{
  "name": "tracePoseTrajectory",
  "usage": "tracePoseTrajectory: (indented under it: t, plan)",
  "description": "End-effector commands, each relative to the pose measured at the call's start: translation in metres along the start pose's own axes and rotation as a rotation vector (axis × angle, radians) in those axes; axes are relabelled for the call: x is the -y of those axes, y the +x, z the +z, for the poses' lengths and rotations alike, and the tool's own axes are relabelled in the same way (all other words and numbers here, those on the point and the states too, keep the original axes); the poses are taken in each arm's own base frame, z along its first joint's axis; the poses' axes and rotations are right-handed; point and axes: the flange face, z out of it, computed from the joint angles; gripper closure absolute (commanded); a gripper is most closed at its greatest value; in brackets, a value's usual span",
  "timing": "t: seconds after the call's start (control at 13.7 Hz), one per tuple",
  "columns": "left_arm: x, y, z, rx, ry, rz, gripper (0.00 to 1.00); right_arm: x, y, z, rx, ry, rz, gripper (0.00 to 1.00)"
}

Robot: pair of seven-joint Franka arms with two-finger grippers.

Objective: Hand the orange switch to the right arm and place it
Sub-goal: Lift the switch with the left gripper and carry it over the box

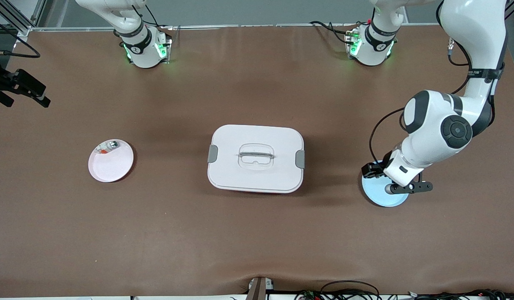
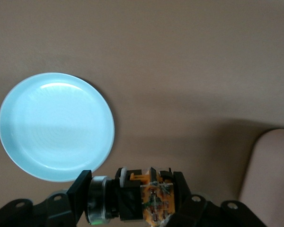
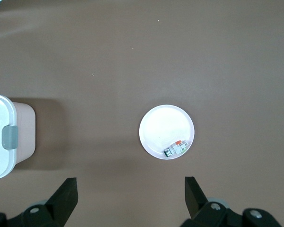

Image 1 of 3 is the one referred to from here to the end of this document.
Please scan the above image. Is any black cable bundle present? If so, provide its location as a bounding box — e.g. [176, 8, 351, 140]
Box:
[294, 280, 514, 300]

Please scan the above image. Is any blue round plate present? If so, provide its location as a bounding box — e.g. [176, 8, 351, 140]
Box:
[361, 173, 409, 208]

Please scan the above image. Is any white lidded storage box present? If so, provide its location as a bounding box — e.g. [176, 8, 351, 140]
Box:
[207, 124, 306, 194]

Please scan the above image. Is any black base cable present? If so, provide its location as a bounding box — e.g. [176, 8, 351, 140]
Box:
[132, 3, 174, 30]
[310, 20, 357, 45]

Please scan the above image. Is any pink round plate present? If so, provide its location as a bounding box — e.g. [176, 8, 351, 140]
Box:
[88, 139, 134, 183]

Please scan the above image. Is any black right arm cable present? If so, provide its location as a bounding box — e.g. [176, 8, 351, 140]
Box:
[0, 16, 41, 59]

